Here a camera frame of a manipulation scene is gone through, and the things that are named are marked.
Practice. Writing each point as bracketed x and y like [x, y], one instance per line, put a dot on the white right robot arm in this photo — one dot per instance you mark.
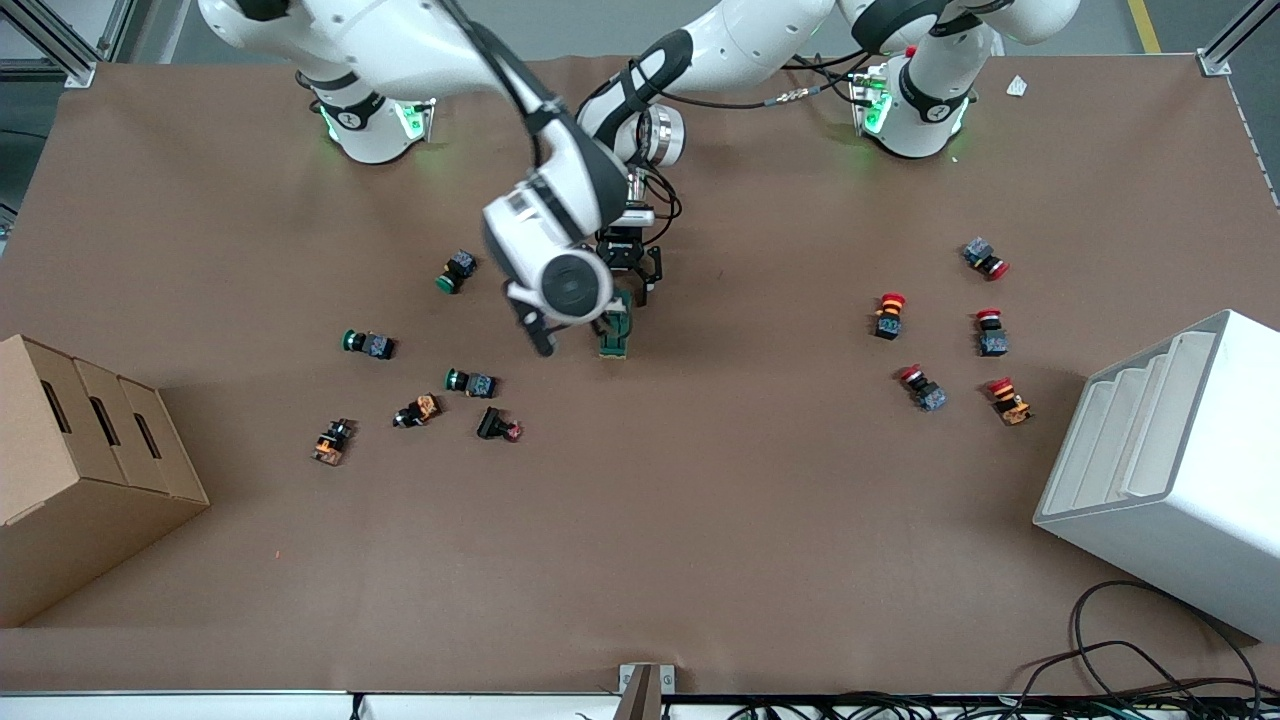
[400, 40]

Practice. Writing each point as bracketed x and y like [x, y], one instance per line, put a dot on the aluminium frame profile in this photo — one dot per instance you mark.
[60, 55]
[1230, 45]

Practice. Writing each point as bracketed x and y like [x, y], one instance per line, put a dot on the metal base connector bracket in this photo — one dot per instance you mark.
[420, 115]
[870, 105]

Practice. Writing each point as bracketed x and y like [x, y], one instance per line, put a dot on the red mushroom button grey body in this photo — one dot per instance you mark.
[991, 335]
[923, 389]
[985, 258]

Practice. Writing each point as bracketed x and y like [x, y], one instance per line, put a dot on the brown cardboard box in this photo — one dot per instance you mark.
[70, 500]

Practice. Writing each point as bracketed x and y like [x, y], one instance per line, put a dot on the red mushroom button orange body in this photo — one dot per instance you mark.
[889, 318]
[1010, 401]

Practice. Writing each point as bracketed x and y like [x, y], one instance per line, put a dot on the black pink selector switch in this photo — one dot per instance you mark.
[495, 424]

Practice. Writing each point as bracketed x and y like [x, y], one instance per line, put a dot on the white plastic stepped rack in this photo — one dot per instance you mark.
[1190, 500]

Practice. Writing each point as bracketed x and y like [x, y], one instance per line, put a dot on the brown paper table cover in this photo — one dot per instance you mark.
[700, 520]

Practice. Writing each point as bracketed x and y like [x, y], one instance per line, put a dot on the small white paper scrap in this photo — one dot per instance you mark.
[1017, 86]

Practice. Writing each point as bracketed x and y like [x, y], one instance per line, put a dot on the green load switch white lever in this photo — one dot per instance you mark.
[616, 335]

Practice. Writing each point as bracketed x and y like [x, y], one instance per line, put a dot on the green push button switch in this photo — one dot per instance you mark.
[457, 271]
[472, 383]
[370, 345]

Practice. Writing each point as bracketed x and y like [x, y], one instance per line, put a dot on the black orange push button switch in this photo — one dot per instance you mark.
[332, 441]
[418, 411]

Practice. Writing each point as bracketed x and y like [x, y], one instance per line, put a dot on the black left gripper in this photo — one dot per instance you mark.
[622, 250]

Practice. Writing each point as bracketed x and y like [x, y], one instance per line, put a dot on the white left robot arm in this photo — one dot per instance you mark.
[760, 40]

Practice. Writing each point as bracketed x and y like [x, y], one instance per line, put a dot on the metal table edge bracket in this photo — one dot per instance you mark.
[645, 690]

